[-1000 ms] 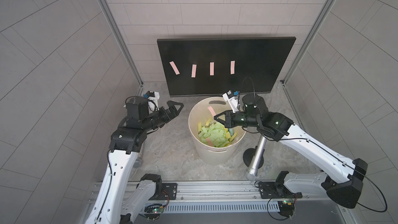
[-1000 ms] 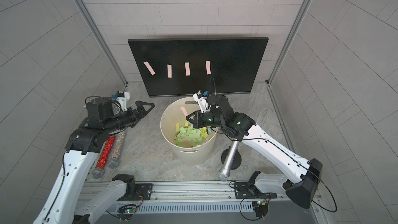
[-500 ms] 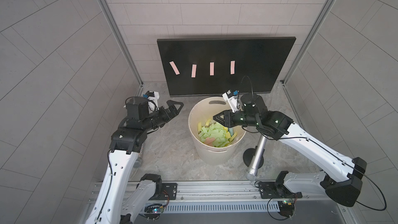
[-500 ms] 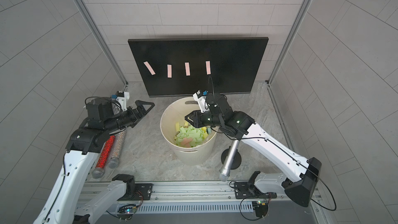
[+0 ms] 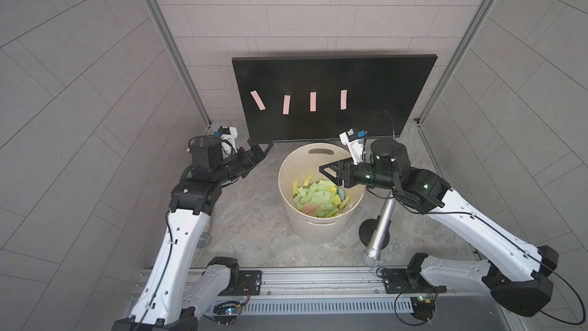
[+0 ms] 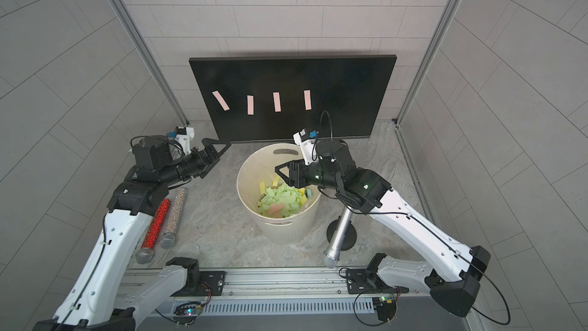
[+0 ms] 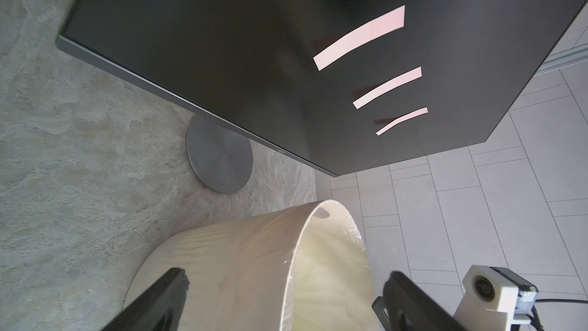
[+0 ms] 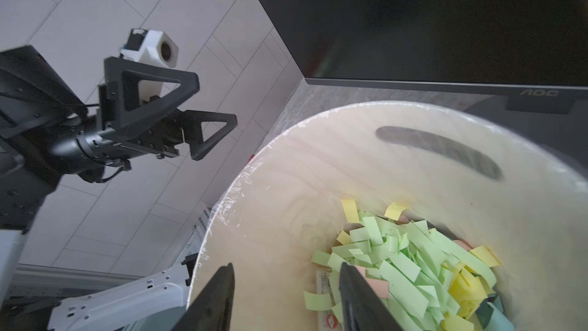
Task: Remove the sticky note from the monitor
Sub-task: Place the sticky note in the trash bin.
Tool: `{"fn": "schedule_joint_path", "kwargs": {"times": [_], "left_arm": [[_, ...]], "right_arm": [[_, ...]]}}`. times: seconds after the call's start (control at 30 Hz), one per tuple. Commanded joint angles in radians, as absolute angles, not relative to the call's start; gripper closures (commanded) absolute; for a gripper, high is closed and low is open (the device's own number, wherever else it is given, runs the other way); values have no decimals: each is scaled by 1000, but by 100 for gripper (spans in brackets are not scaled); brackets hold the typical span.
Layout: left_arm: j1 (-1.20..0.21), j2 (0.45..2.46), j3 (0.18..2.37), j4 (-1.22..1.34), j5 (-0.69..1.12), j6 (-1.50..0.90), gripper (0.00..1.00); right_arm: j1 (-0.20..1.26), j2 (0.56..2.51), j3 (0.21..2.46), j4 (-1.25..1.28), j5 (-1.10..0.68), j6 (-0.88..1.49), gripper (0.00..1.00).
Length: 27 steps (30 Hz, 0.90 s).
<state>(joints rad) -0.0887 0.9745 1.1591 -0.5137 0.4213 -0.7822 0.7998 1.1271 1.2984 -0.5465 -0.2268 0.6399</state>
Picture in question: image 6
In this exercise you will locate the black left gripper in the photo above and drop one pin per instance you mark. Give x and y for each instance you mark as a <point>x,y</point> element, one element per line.
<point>204,157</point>

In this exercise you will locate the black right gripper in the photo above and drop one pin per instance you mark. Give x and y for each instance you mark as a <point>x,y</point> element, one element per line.
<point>299,172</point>

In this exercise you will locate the pink sticky note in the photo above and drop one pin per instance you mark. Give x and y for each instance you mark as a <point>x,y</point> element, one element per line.
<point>277,102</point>
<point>275,209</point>
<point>307,99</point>
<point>223,104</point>
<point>250,105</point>

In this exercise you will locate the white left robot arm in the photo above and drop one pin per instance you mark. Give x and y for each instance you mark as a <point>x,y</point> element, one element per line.
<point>91,304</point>

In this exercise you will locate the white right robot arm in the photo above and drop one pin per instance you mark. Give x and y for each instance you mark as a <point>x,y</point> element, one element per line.
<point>449,271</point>

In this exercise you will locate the pile of discarded sticky notes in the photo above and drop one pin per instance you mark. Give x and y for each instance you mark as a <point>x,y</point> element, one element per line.
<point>294,199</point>

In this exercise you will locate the black flat monitor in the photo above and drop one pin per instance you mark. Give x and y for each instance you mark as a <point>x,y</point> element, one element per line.
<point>347,93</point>

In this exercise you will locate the cream plastic waste bin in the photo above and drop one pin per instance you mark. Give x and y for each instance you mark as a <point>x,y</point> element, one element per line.
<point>260,166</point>

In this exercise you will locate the black round microphone base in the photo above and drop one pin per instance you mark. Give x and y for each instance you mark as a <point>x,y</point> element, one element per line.
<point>350,235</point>

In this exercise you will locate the red glitter microphone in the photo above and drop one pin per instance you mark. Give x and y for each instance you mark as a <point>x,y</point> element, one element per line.
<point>146,252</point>

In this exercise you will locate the left green circuit board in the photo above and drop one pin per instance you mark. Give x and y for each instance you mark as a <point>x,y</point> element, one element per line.
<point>187,313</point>

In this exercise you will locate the right circuit board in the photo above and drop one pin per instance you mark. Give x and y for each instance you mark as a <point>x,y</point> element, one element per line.
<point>385,308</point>

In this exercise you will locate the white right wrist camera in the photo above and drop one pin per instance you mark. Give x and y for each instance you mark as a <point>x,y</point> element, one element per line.
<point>306,141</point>

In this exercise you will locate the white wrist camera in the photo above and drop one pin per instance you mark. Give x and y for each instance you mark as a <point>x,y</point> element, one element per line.
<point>184,137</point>
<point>306,141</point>

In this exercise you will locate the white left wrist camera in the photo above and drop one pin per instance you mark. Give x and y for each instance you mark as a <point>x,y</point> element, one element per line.
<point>184,137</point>

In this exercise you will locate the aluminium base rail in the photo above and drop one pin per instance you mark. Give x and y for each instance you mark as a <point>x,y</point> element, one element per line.
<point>268,292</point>

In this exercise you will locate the aluminium corner post left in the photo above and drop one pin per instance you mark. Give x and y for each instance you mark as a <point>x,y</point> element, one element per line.
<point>147,57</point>

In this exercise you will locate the aluminium corner post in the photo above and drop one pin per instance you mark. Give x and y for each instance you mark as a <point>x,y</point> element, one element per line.
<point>147,57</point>
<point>435,43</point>

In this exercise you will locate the aluminium corner post right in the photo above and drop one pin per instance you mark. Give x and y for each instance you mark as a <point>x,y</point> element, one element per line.
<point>435,43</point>

